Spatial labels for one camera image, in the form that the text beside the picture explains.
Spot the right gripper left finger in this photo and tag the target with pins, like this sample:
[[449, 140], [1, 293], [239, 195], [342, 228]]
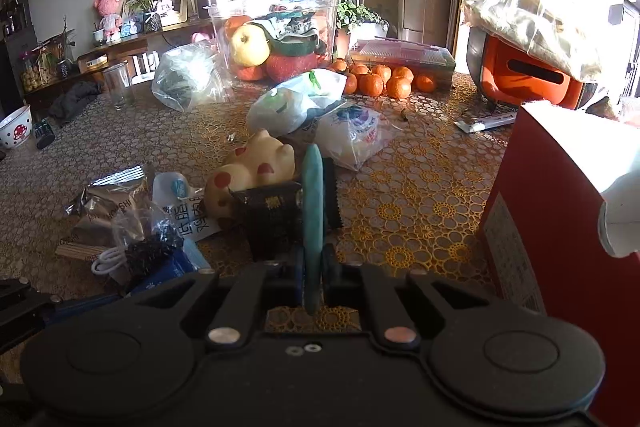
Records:
[[299, 274]]

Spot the picture frame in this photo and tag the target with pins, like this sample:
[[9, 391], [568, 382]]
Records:
[[172, 12]]

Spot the silver foil snack packet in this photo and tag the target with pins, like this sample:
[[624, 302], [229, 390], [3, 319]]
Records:
[[96, 207]]

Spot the white blue food bag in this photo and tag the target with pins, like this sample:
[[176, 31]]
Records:
[[349, 134]]

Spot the black snack packet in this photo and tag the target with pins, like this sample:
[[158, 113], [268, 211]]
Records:
[[272, 218]]

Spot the red cardboard box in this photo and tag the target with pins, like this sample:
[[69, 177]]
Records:
[[561, 231]]

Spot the black remote control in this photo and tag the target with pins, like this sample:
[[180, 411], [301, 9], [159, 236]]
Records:
[[43, 134]]

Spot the tangerine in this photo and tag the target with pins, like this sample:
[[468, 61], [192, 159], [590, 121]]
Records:
[[424, 83], [403, 72], [399, 88], [371, 84]]

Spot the white green plastic bag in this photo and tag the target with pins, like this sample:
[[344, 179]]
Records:
[[285, 108]]

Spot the orange black appliance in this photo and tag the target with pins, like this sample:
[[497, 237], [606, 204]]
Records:
[[505, 75]]

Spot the drinking glass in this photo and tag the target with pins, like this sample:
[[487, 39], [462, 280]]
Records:
[[118, 85]]

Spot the pink plastic storage box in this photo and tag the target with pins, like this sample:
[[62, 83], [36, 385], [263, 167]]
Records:
[[433, 61]]

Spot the pink pig plush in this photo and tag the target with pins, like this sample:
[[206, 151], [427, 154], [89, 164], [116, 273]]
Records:
[[110, 12]]

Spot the yellow apple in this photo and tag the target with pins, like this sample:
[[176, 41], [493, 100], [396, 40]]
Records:
[[249, 46]]

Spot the crumpled plastic bag on appliance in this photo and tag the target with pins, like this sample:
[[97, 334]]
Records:
[[584, 38]]

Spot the clear glass fruit bowl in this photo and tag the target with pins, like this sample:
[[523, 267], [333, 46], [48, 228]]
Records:
[[301, 35]]

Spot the white chicken snack pouch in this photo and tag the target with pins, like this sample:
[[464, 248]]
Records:
[[184, 204]]

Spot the spotted cream toy animal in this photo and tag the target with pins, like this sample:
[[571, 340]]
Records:
[[262, 160]]

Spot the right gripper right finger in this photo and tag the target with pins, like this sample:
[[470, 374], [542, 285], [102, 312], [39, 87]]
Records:
[[329, 271]]

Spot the white mushroom bowl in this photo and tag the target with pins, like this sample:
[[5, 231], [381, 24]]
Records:
[[15, 128]]

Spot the clear bag with greens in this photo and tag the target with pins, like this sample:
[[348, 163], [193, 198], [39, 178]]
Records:
[[190, 76]]

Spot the white tube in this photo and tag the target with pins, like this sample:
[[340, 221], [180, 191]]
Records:
[[479, 124]]

